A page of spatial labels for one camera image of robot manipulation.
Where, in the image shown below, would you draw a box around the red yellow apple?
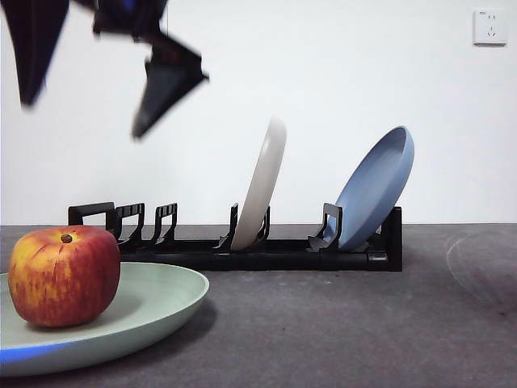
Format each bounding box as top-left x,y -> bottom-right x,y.
7,226 -> 122,329

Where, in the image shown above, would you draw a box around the pale green plate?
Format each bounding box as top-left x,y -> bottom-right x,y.
0,261 -> 211,377

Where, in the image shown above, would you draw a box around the off-white plate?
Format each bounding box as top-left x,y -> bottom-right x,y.
230,115 -> 289,251

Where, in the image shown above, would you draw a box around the black plate rack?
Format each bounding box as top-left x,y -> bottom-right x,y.
67,201 -> 403,272

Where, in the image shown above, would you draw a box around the blue plate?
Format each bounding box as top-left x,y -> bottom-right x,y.
334,125 -> 416,251

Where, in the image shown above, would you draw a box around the white wall socket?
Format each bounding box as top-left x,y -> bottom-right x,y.
473,8 -> 508,47

